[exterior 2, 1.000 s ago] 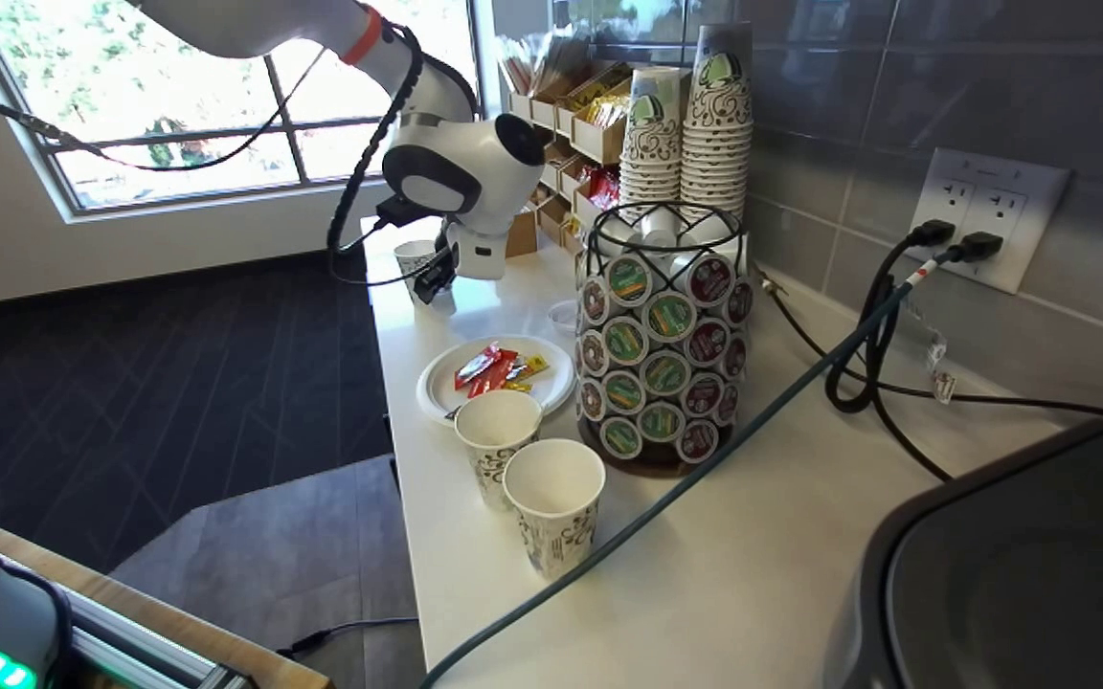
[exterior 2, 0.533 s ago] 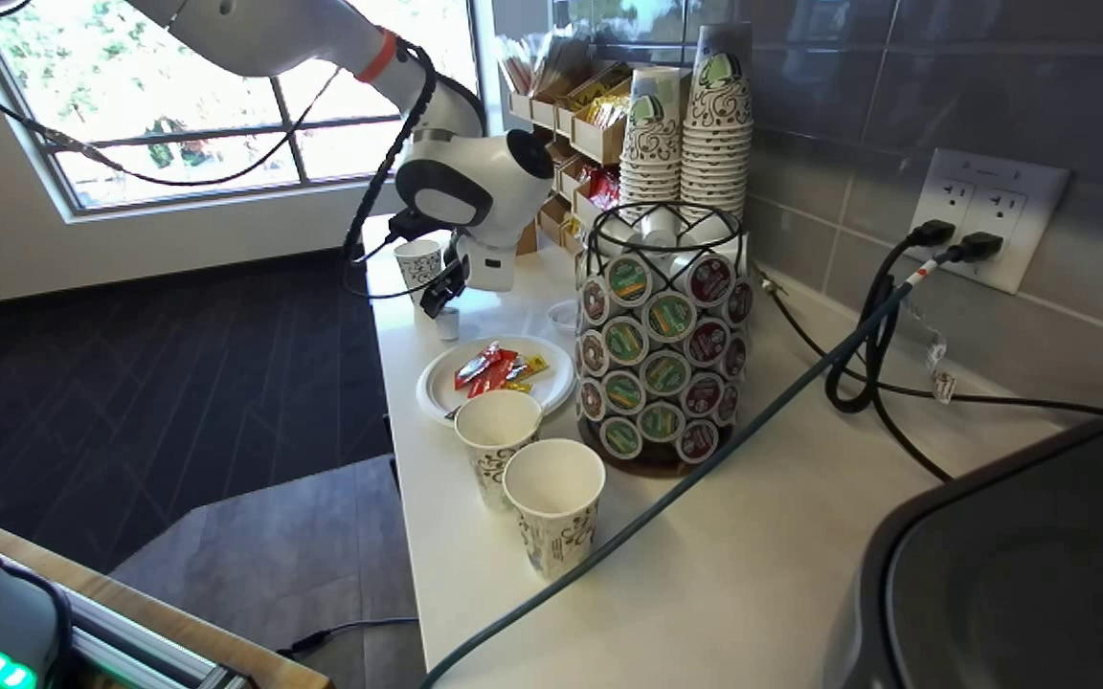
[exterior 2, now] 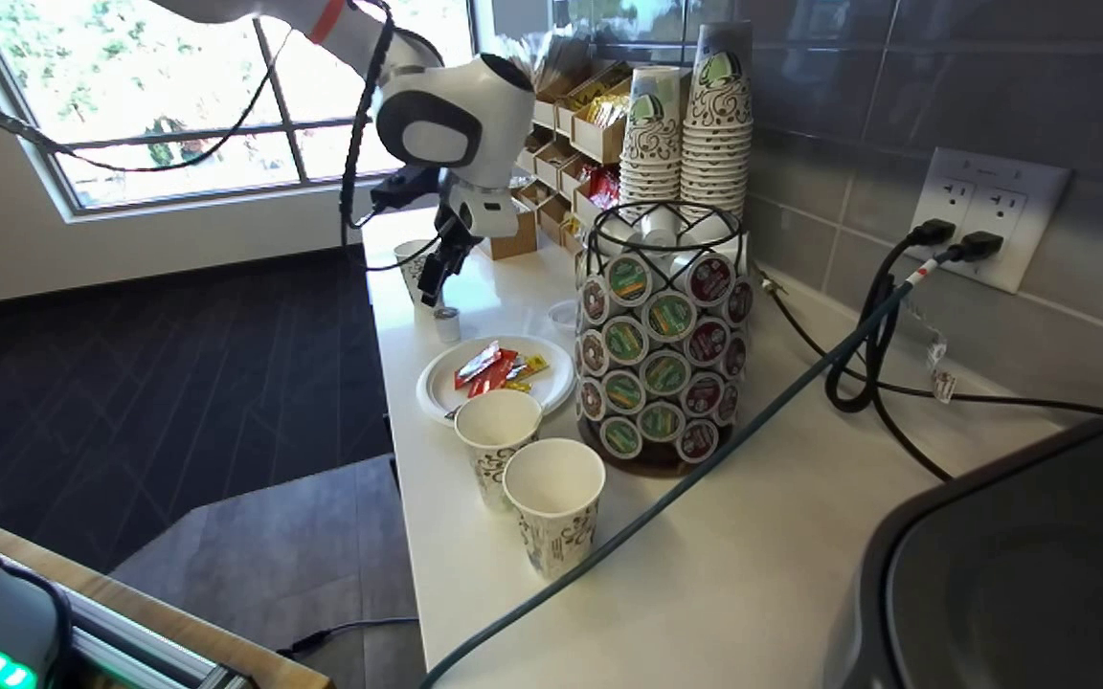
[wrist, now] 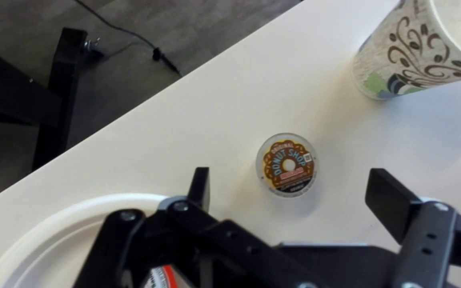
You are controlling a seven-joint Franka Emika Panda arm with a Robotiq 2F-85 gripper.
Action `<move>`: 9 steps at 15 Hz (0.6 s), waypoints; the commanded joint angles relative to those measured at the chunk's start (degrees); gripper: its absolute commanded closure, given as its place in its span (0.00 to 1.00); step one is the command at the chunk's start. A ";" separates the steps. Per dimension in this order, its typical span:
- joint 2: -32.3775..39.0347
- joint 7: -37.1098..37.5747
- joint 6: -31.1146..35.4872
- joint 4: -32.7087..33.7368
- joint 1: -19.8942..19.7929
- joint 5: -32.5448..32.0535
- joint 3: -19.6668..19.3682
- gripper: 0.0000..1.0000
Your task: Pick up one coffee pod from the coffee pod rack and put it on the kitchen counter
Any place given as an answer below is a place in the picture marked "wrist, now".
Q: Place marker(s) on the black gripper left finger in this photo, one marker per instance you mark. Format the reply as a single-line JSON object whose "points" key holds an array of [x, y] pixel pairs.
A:
{"points": [[198, 185]]}

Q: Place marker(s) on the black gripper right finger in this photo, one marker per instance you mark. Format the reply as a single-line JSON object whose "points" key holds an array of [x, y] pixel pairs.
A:
{"points": [[422, 240]]}

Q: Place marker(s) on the donut print coffee pod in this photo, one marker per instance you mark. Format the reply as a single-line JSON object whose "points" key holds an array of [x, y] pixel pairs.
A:
{"points": [[286, 165]]}

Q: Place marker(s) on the red snack wrapper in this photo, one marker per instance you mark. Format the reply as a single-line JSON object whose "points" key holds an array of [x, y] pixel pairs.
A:
{"points": [[161, 278]]}

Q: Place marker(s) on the white paper plate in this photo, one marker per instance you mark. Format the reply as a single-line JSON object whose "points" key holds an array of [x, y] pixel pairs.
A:
{"points": [[54, 249]]}

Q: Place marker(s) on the patterned paper cup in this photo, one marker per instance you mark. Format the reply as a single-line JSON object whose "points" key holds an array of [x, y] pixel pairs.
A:
{"points": [[416, 53]]}

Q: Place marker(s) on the black metal frame leg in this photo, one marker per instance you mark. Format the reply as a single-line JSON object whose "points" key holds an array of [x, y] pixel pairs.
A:
{"points": [[54, 96]]}

